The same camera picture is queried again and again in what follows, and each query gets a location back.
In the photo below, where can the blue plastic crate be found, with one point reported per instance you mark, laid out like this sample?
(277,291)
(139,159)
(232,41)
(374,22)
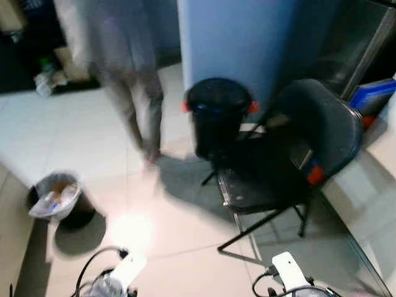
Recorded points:
(374,96)

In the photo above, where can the black folding chair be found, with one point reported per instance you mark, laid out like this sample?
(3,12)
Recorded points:
(322,124)

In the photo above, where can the dark glass metal cabinet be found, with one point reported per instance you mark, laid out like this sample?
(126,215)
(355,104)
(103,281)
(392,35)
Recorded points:
(352,43)

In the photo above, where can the black lidded trash bin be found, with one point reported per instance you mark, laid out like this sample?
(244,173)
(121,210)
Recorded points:
(216,117)

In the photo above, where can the person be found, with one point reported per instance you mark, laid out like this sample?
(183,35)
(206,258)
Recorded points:
(117,43)

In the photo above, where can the waste bin with white liner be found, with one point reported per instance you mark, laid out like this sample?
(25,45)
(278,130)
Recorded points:
(59,198)

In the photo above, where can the crumpled clear plastic bag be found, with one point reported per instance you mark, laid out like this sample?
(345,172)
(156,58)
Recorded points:
(46,80)

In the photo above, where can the brown cardboard box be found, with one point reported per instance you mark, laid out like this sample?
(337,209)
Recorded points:
(11,15)

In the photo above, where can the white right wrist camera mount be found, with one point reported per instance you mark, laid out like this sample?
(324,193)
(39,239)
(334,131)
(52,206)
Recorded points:
(288,269)

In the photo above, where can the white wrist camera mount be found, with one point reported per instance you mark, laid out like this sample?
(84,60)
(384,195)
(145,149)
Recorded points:
(129,269)
(288,269)

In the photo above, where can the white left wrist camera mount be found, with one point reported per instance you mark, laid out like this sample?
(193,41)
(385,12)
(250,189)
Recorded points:
(129,269)

